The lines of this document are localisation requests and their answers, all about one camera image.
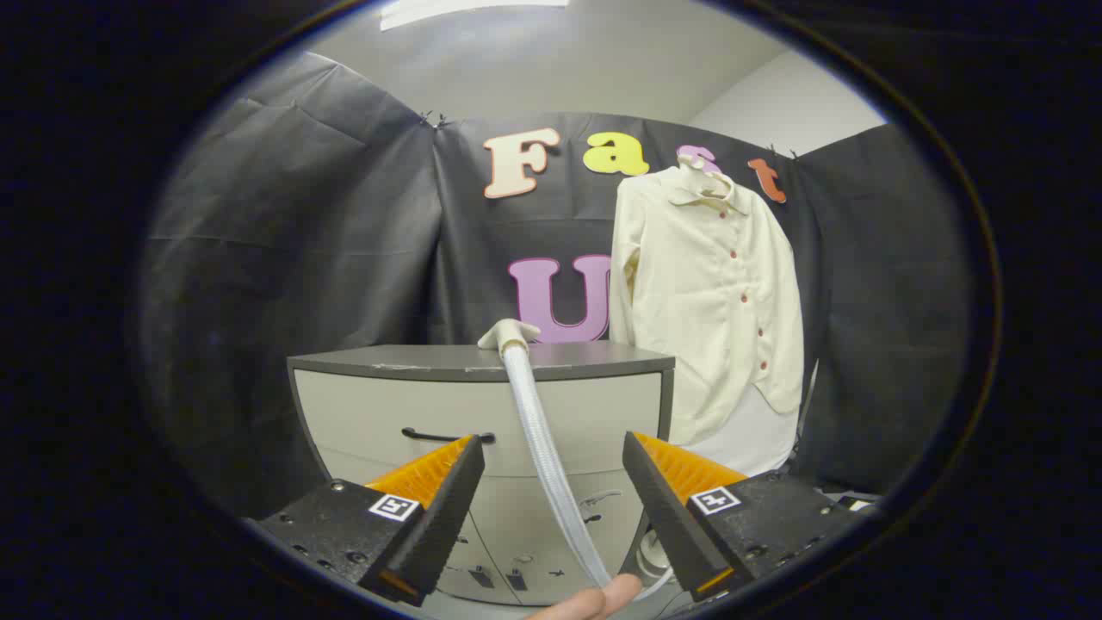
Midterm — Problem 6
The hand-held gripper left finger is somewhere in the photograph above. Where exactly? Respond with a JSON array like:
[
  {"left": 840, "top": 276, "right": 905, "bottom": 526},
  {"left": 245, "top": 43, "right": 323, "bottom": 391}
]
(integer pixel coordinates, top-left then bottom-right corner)
[{"left": 245, "top": 435, "right": 486, "bottom": 608}]

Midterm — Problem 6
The white plastic hanger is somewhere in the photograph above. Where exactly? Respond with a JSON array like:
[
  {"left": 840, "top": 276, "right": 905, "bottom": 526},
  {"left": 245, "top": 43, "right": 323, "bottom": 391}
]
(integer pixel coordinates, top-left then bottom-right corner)
[{"left": 676, "top": 153, "right": 733, "bottom": 212}]

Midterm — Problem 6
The white ribbed steamer hose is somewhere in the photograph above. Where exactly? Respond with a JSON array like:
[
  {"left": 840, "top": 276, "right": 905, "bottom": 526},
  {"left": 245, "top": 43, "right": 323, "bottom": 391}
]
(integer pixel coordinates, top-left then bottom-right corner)
[{"left": 502, "top": 343, "right": 677, "bottom": 604}]

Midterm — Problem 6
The black drawer handle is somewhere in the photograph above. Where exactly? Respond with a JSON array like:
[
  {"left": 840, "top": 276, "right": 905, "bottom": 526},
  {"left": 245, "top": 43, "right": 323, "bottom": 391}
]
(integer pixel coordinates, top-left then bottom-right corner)
[{"left": 401, "top": 427, "right": 497, "bottom": 445}]

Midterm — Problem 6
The cream button shirt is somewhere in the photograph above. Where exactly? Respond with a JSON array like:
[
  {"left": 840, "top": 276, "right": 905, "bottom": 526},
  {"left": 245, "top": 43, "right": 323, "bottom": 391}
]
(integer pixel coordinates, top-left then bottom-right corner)
[{"left": 609, "top": 164, "right": 806, "bottom": 447}]

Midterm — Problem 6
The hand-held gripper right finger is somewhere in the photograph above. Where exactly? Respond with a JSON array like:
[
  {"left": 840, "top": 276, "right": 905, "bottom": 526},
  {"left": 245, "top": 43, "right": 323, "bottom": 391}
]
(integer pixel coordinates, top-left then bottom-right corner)
[{"left": 622, "top": 431, "right": 881, "bottom": 603}]

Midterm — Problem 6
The white garment steamer head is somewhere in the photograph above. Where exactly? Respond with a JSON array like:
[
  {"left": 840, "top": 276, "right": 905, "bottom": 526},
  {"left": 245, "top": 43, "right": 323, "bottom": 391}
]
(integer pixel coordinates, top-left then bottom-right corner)
[{"left": 477, "top": 319, "right": 542, "bottom": 352}]

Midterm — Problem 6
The grey drawer cabinet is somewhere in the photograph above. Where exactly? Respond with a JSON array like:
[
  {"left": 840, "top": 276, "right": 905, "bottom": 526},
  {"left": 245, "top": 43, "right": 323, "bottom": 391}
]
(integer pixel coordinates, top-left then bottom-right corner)
[{"left": 287, "top": 340, "right": 677, "bottom": 608}]

